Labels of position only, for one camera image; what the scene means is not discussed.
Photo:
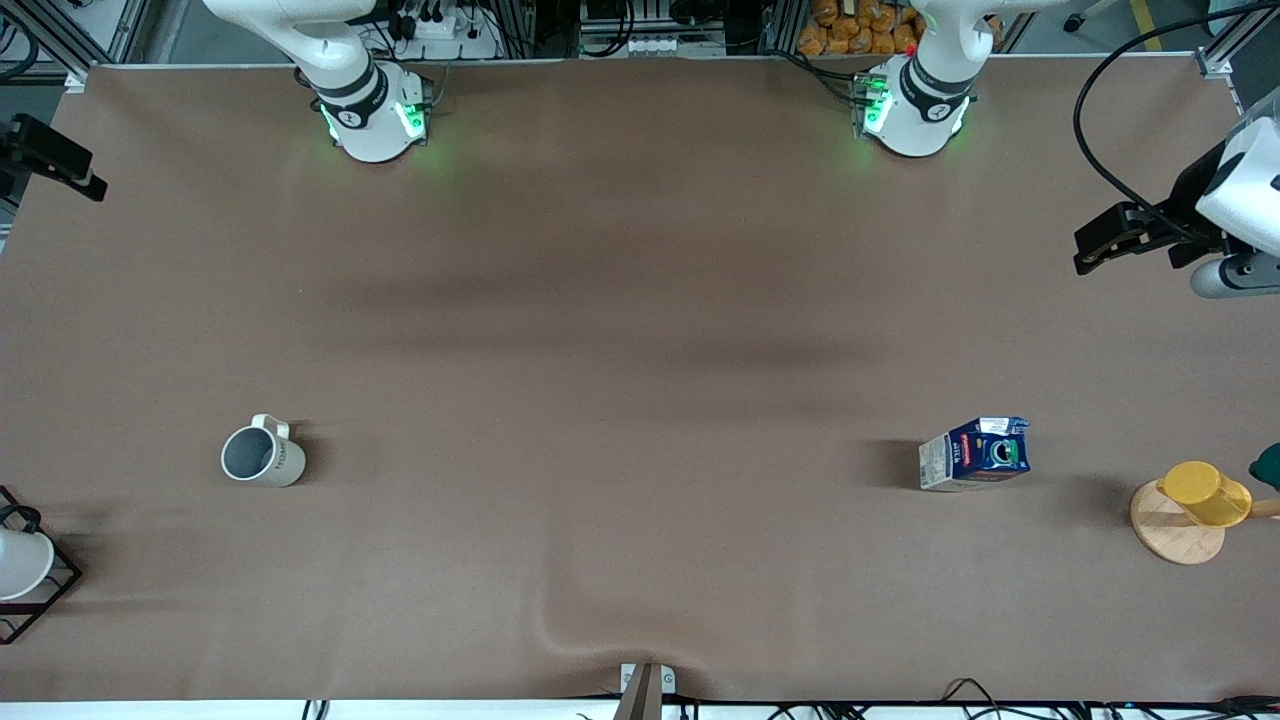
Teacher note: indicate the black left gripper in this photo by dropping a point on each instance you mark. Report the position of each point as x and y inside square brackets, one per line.
[1189, 195]

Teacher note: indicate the aluminium frame post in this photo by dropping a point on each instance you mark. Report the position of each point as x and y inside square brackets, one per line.
[1235, 40]
[60, 45]

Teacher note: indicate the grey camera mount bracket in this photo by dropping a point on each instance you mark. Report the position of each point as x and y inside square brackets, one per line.
[645, 695]

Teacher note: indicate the dark green object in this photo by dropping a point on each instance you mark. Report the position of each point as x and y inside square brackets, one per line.
[1268, 468]

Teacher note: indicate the pile of orange buns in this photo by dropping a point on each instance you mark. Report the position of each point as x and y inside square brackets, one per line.
[850, 30]

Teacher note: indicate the white mug grey inside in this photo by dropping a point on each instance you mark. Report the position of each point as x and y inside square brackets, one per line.
[262, 462]

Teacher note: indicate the yellow plastic cup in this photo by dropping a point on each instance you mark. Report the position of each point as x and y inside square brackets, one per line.
[1205, 495]

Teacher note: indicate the round wooden stand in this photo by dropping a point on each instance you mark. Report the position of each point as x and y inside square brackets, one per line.
[1175, 538]

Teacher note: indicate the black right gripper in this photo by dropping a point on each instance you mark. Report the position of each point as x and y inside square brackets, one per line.
[40, 152]

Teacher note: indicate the white power strip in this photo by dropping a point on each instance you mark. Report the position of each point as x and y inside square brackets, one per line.
[660, 46]
[440, 30]

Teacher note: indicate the brown table cover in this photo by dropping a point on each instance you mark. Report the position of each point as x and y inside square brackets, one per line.
[600, 250]

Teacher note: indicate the blue milk carton green cap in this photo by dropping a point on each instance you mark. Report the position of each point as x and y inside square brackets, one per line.
[975, 458]

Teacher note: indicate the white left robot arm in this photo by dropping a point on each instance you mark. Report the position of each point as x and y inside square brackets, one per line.
[925, 120]

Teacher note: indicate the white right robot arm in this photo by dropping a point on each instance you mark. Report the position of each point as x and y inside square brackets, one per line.
[370, 125]

